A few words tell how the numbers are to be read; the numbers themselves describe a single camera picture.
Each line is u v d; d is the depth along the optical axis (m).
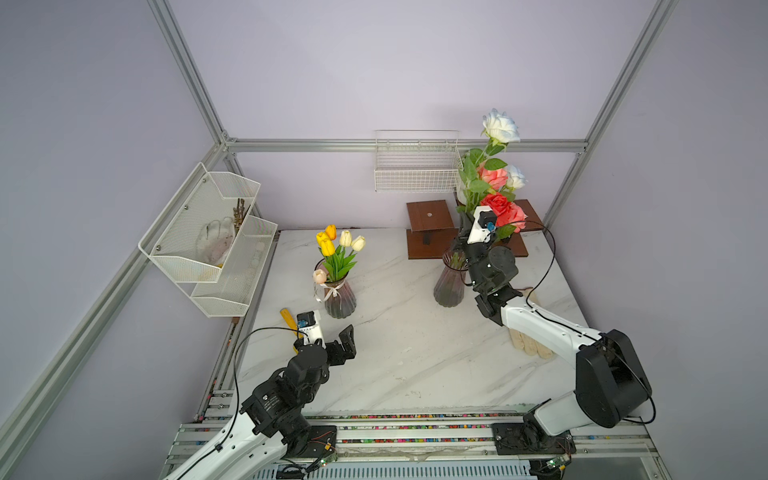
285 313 0.96
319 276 0.70
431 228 0.99
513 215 0.76
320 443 0.73
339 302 0.88
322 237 0.76
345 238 0.79
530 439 0.66
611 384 0.44
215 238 0.78
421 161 0.96
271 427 0.51
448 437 0.75
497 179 0.71
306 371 0.53
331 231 0.79
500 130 0.60
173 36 0.70
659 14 0.68
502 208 0.73
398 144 0.93
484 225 0.62
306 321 0.63
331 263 0.80
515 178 0.74
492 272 0.59
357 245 0.78
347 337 0.70
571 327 0.50
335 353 0.66
